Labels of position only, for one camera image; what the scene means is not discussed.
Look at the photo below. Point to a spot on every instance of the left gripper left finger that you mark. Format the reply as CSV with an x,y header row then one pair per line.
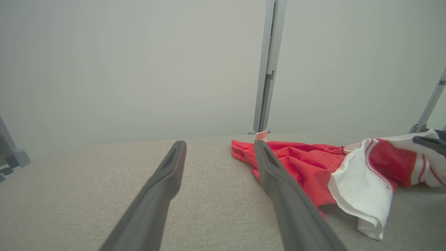
x,y
150,216

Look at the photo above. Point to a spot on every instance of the grey metal post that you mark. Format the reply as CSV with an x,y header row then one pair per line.
x,y
268,87

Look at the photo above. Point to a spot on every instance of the red and white jersey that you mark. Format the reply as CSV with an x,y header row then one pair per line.
x,y
306,164

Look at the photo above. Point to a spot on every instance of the grey metal wheeled stand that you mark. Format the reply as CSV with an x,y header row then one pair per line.
x,y
430,101

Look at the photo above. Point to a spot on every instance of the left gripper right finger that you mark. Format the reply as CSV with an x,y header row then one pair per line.
x,y
296,223

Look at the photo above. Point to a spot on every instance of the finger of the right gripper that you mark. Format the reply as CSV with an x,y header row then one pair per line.
x,y
433,143
442,134

